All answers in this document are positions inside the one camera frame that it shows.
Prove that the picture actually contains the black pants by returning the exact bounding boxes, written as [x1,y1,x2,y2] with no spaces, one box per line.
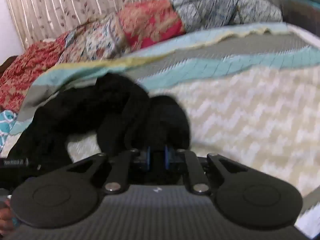
[7,74,192,172]

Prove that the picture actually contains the dark box with teal lid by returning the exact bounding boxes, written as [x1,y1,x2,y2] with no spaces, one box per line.
[277,0,320,28]

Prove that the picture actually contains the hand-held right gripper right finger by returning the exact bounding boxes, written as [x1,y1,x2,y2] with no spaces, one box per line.
[164,145,248,195]

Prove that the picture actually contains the floral patchwork quilt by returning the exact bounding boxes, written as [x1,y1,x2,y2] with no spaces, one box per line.
[0,0,283,113]

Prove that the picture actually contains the carved wooden headboard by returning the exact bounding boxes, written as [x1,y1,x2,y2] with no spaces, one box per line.
[0,56,18,74]

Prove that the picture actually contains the chevron and teal patterned bedsheet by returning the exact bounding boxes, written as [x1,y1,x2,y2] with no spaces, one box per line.
[0,22,320,239]

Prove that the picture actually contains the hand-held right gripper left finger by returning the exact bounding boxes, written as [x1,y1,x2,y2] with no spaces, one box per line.
[65,146,152,195]

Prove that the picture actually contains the teal lattice patterned pillow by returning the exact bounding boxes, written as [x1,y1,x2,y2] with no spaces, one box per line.
[0,110,17,153]

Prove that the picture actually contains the beige leaf print curtain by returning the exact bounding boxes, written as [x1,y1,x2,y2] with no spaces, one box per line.
[2,0,225,53]

